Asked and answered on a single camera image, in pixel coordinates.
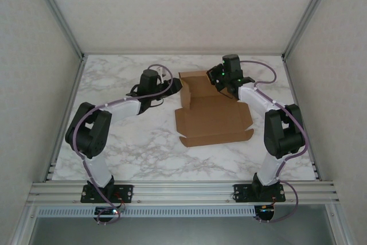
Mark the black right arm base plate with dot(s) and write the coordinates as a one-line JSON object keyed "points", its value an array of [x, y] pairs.
{"points": [[242, 193]]}

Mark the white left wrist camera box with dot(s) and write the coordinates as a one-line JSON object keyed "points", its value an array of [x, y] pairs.
{"points": [[162, 73]]}

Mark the wide aluminium mounting rail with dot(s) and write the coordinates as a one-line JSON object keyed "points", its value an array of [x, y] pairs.
{"points": [[183, 192]]}

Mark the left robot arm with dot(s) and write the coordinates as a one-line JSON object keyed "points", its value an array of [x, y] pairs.
{"points": [[89, 133]]}

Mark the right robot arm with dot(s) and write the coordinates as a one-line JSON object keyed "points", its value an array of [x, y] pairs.
{"points": [[284, 133]]}

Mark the grey metal panel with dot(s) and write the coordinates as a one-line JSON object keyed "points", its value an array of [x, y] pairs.
{"points": [[183, 233]]}

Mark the aluminium table edge rail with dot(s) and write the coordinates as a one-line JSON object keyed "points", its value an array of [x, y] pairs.
{"points": [[183, 54], [303, 118], [63, 118]]}

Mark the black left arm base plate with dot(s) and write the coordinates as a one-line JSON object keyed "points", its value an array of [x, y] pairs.
{"points": [[126, 193]]}

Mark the black controller board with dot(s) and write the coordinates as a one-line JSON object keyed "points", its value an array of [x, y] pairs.
{"points": [[107, 212], [265, 212]]}

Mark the brown cardboard box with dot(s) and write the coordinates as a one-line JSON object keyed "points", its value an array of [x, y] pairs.
{"points": [[212, 121]]}

